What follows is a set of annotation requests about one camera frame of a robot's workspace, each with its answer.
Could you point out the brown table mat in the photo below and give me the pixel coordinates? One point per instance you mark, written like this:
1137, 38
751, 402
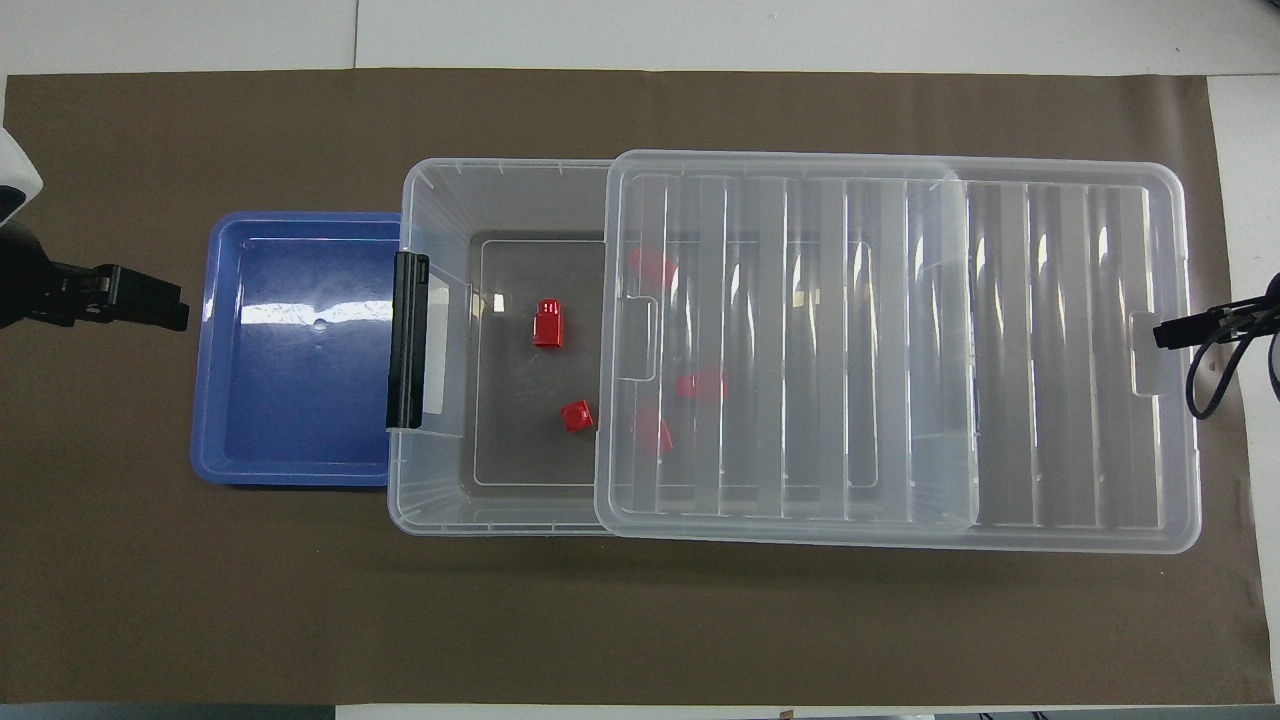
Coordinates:
640, 620

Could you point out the red block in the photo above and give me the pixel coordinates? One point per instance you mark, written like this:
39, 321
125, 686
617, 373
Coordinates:
548, 325
656, 435
652, 268
578, 416
702, 386

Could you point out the black box latch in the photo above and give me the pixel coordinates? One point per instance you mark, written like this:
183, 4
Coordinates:
408, 340

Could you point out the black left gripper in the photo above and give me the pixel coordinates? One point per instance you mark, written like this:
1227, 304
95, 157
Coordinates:
40, 290

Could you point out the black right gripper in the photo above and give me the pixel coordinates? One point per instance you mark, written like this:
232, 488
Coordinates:
1252, 318

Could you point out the blue plastic tray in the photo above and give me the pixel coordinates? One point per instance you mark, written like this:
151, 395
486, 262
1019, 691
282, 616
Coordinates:
300, 400

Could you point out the clear plastic storage box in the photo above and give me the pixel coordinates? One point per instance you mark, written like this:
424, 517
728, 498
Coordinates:
520, 200

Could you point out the clear ribbed box lid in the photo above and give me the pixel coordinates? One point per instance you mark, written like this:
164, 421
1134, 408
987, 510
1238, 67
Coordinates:
900, 350

